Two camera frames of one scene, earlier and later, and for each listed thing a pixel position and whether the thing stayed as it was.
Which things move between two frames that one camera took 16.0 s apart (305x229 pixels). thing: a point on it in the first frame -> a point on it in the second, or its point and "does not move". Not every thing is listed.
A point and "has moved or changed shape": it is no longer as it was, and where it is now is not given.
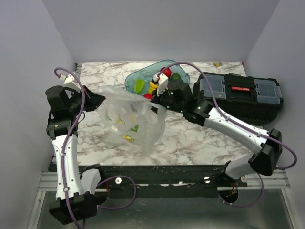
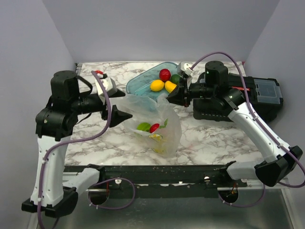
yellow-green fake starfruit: [152, 87] -> [155, 135]
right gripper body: [163, 99] -> [188, 92]
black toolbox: [257, 99] does not move
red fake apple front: [147, 96] -> [154, 127]
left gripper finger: [92, 100] -> [117, 116]
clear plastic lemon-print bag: [125, 117] has moved or changed shape
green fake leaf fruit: [139, 85] -> [144, 126]
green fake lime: [176, 77] does not move
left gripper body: [76, 101] -> [105, 112]
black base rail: [166, 181] does not move
